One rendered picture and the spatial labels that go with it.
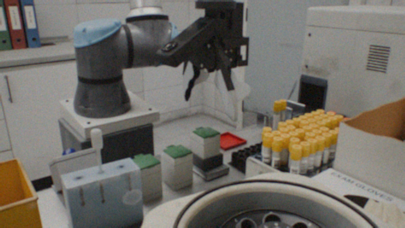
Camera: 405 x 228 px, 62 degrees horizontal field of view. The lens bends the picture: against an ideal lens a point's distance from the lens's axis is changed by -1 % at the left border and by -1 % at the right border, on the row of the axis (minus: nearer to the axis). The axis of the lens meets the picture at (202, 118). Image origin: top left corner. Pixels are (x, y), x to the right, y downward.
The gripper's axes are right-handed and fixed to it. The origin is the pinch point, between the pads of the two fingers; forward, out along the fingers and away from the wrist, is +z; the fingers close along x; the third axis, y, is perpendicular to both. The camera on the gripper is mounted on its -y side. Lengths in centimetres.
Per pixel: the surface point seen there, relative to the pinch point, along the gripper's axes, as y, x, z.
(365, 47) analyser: 37.8, -9.1, -10.0
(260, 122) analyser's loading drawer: 20.6, 5.2, 8.4
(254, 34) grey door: 162, 149, 10
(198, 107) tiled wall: 162, 225, 92
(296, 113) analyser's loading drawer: 30.7, 2.3, 7.3
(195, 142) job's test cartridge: -2.0, 0.6, 5.9
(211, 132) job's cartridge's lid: 0.5, -1.1, 3.9
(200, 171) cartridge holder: -2.8, -2.2, 10.6
